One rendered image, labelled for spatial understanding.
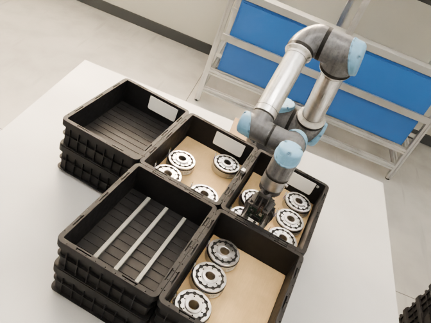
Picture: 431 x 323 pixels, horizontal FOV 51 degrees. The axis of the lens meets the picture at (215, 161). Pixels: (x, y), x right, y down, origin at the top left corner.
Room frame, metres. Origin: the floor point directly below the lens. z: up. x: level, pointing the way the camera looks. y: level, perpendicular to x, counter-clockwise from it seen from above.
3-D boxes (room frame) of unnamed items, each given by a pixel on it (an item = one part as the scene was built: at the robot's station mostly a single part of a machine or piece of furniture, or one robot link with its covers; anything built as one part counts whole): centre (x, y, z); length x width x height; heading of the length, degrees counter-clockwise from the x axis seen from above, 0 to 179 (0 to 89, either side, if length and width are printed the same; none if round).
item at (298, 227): (1.20, -0.32, 0.86); 0.10 x 0.10 x 0.01
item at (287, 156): (1.10, -0.19, 1.15); 0.09 x 0.08 x 0.11; 170
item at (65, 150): (1.32, 0.34, 0.76); 0.40 x 0.30 x 0.12; 170
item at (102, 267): (0.88, 0.12, 0.92); 0.40 x 0.30 x 0.02; 170
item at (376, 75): (3.15, -0.90, 0.60); 0.72 x 0.03 x 0.56; 90
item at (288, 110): (1.68, -0.16, 0.97); 0.13 x 0.12 x 0.14; 80
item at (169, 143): (1.27, 0.05, 0.87); 0.40 x 0.30 x 0.11; 170
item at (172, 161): (1.28, 0.11, 0.86); 0.10 x 0.10 x 0.01
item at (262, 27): (3.14, -0.10, 0.60); 0.72 x 0.03 x 0.56; 90
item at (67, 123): (1.32, 0.34, 0.92); 0.40 x 0.30 x 0.02; 170
